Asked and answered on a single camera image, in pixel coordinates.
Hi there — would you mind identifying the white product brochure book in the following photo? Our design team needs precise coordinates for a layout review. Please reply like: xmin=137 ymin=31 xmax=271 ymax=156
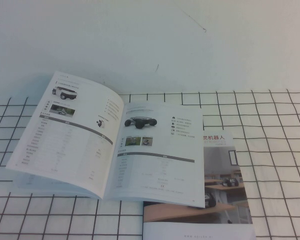
xmin=4 ymin=71 xmax=206 ymax=209

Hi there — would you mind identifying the robot photo cover brochure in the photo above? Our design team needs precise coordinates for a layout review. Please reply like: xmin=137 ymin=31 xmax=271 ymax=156
xmin=142 ymin=129 xmax=258 ymax=240

